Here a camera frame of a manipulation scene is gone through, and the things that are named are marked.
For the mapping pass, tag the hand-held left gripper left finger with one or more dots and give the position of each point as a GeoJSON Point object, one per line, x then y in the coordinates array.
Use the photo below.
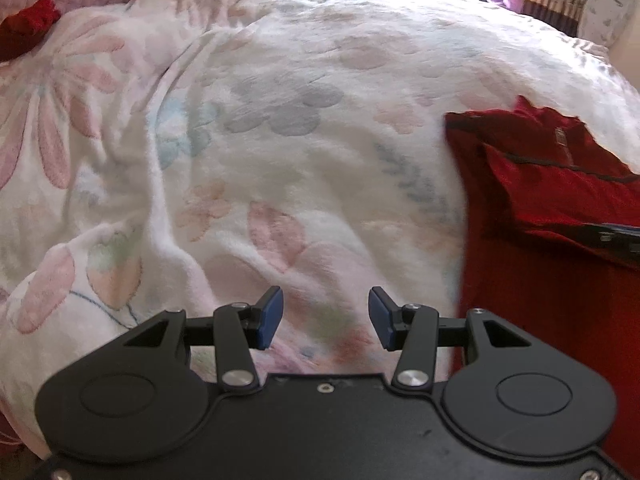
{"type": "Point", "coordinates": [270, 314]}

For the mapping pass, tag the red shirt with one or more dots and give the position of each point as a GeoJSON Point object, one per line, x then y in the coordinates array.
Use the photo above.
{"type": "Point", "coordinates": [545, 240]}

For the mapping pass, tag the white floral blanket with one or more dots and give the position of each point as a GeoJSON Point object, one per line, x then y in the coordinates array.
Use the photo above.
{"type": "Point", "coordinates": [250, 160]}

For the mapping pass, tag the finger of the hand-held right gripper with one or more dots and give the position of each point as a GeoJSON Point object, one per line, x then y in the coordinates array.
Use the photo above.
{"type": "Point", "coordinates": [617, 235]}

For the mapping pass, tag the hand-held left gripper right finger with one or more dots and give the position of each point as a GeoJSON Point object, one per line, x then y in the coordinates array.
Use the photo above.
{"type": "Point", "coordinates": [381, 316]}

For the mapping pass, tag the small red cloth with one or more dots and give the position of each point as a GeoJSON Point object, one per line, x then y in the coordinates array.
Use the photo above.
{"type": "Point", "coordinates": [25, 27]}

